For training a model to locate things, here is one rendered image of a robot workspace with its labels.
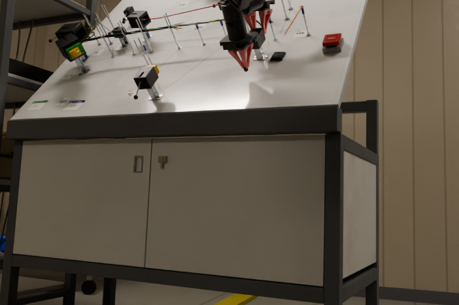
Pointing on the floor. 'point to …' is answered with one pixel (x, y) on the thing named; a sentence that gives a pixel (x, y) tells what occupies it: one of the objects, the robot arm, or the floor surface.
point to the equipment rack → (27, 13)
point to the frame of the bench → (272, 290)
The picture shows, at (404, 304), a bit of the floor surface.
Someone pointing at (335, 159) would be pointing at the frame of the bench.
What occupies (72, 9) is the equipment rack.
